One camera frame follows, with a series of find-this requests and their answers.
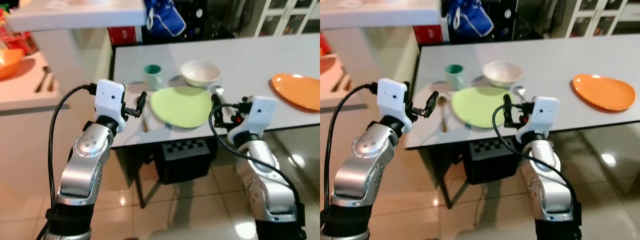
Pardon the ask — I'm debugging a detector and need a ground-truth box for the green mug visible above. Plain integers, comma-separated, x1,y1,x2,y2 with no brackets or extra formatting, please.
444,64,466,91
143,64,166,91

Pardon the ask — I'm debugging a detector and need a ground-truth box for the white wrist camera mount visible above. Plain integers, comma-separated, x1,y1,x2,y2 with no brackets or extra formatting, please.
94,79,127,126
516,96,561,144
376,78,415,134
227,96,279,146

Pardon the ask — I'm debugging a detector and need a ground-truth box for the orange bowl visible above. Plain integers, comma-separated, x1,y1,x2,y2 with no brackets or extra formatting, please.
320,53,339,77
0,48,25,80

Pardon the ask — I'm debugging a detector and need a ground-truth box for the white glass door cabinet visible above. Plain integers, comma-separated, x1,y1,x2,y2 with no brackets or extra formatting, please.
252,0,321,39
564,0,640,39

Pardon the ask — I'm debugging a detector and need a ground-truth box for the long dark metal cutlery piece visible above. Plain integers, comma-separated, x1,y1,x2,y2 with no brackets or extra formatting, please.
34,65,51,94
335,67,349,93

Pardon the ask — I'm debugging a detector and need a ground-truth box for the red box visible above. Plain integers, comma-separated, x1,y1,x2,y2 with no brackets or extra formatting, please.
107,26,137,46
412,24,445,45

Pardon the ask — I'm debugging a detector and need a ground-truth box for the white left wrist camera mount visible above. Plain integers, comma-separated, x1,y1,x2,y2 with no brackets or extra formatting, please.
94,79,127,126
376,78,415,134

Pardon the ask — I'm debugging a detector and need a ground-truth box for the black box with checker pattern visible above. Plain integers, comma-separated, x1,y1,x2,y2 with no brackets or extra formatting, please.
462,137,527,185
152,138,219,185

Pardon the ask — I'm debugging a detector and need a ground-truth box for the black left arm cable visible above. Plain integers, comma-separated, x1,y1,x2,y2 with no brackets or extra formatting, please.
48,83,97,212
323,83,379,212

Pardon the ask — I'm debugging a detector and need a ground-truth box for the light green plate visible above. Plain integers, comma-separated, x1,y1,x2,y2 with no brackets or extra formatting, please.
451,86,509,130
150,86,215,130

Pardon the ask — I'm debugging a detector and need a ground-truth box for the orange plate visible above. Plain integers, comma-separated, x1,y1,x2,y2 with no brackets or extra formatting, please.
571,73,637,112
270,73,321,112

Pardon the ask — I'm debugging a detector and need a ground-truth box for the white ceramic bowl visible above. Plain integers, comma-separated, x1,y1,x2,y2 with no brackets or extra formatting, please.
483,60,525,89
180,60,222,89

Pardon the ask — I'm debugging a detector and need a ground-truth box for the white dining table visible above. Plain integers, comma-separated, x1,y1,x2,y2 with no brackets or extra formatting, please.
402,33,640,210
107,33,321,209

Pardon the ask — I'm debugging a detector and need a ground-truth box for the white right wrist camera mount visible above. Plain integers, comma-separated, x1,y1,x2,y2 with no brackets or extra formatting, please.
516,96,561,144
227,96,279,146

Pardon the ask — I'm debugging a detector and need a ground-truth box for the blue bag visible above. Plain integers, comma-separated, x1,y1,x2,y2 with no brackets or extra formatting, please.
446,0,495,39
144,0,187,39

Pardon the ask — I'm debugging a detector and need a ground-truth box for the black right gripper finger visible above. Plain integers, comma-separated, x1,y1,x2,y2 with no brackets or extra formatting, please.
211,93,224,122
503,93,515,127

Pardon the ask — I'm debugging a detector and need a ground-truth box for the white bar counter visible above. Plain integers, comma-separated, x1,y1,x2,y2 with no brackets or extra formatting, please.
320,0,444,81
7,0,148,101

